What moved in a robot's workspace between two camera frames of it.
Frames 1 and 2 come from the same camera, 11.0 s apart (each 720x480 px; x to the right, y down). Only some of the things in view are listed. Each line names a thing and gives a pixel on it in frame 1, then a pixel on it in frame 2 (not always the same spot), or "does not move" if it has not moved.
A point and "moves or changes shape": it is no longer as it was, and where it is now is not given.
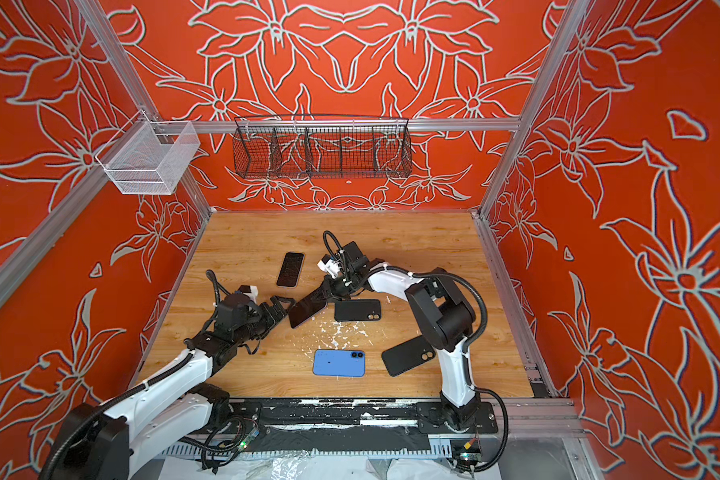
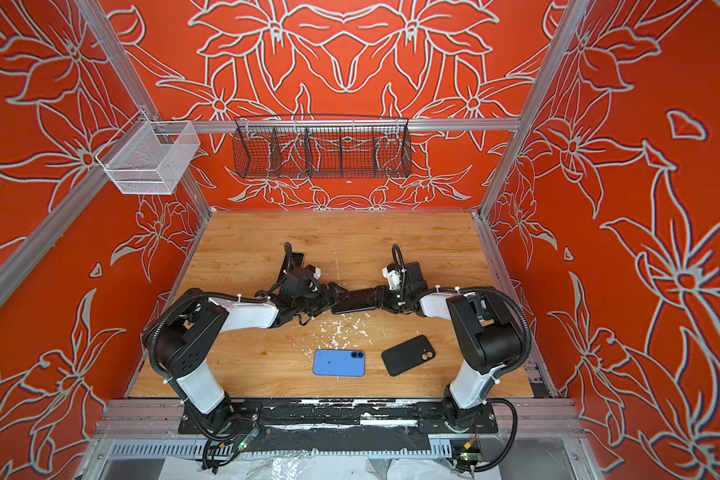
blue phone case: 339,362 does not move
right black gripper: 328,288 to 380,298
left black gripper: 274,316 to 327,300
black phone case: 407,355 does not move
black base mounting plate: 253,416 does not move
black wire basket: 313,147 does not move
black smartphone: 310,305 moves or changes shape
